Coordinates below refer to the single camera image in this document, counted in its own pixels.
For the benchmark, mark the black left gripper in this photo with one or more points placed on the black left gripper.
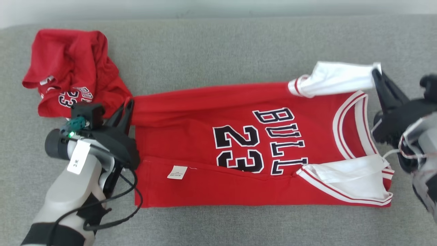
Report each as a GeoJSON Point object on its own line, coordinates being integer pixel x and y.
{"type": "Point", "coordinates": [119, 143]}

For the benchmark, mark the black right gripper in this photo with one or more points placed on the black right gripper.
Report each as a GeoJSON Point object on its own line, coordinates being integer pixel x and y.
{"type": "Point", "coordinates": [392, 126]}

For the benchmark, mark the red Bulls jersey white sleeves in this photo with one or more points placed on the red Bulls jersey white sleeves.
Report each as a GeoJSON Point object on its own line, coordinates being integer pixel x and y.
{"type": "Point", "coordinates": [191, 136]}

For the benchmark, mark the red Bulls basketball shorts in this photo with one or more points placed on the red Bulls basketball shorts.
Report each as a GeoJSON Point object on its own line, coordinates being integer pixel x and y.
{"type": "Point", "coordinates": [71, 58]}

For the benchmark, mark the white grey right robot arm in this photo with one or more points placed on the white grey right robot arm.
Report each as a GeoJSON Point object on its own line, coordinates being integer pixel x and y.
{"type": "Point", "coordinates": [426, 140]}

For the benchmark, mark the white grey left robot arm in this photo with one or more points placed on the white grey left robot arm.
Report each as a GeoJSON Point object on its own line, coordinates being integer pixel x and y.
{"type": "Point", "coordinates": [68, 198]}

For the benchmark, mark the grey fabric sofa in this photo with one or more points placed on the grey fabric sofa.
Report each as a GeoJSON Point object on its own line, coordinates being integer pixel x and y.
{"type": "Point", "coordinates": [205, 44]}

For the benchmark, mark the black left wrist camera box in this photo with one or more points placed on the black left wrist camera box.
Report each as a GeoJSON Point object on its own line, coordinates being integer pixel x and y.
{"type": "Point", "coordinates": [88, 114]}

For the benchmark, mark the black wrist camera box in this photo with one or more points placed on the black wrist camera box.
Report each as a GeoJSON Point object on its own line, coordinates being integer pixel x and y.
{"type": "Point", "coordinates": [88, 114]}
{"type": "Point", "coordinates": [430, 87]}

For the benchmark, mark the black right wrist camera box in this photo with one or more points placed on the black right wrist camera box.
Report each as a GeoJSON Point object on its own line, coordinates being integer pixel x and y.
{"type": "Point", "coordinates": [430, 87]}

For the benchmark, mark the teal left camera connector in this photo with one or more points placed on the teal left camera connector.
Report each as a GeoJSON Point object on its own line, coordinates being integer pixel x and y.
{"type": "Point", "coordinates": [75, 124]}

